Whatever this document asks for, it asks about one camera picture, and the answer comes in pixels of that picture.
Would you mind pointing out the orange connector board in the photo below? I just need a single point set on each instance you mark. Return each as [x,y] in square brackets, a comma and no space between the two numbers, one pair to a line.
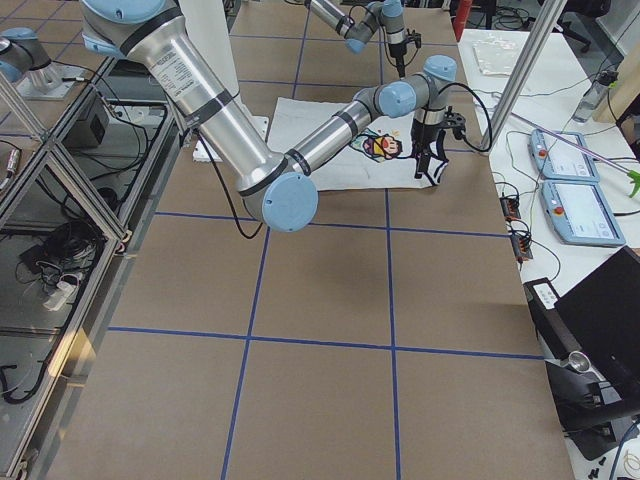
[510,208]
[521,245]

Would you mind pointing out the upper blue teach pendant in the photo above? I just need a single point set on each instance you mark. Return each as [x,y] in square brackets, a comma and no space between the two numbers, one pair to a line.
[557,160]

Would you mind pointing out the silver reacher grabber tool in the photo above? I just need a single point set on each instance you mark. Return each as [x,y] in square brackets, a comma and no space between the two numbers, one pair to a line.
[631,174]

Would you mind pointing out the white cartoon print t-shirt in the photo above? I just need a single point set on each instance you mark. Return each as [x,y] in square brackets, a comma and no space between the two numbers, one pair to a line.
[380,157]

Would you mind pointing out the blue teach pendant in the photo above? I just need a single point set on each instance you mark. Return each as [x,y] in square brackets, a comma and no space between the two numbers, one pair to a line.
[580,214]
[557,160]

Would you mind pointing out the clear water bottle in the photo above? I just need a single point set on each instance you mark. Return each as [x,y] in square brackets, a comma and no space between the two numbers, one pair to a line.
[594,95]

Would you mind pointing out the black power supply box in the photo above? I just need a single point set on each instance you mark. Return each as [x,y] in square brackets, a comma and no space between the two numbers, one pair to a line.
[90,127]

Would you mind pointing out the aluminium frame post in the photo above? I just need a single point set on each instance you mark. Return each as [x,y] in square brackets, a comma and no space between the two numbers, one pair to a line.
[533,46]

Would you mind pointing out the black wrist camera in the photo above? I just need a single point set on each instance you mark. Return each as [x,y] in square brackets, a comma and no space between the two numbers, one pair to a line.
[455,122]
[414,38]

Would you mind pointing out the white power strip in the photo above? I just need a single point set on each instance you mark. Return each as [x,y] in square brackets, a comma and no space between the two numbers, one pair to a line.
[59,297]

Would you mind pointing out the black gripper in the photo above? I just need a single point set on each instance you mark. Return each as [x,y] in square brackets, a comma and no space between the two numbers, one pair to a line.
[398,50]
[423,134]

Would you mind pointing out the lower blue teach pendant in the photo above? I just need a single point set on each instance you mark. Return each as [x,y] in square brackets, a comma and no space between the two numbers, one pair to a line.
[580,214]

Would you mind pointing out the lower orange connector board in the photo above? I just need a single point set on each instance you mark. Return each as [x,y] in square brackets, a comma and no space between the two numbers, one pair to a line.
[521,245]

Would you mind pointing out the black laptop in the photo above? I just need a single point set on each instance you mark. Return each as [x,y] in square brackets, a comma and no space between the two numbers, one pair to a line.
[599,317]

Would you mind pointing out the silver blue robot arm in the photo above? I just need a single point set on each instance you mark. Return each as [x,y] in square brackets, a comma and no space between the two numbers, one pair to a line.
[276,188]
[387,16]

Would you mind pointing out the red cylinder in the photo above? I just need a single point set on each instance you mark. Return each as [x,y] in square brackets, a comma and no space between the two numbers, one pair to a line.
[462,14]

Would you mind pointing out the clear plastic bag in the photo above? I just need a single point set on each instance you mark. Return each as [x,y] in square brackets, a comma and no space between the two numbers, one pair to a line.
[496,56]

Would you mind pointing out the upper orange connector board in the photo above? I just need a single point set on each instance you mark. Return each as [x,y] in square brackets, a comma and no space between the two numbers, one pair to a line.
[510,208]

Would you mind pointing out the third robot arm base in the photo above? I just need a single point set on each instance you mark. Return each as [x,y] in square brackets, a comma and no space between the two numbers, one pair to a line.
[25,62]

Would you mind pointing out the black camera stand clamp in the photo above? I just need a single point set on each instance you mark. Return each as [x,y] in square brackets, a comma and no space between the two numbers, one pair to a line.
[593,413]

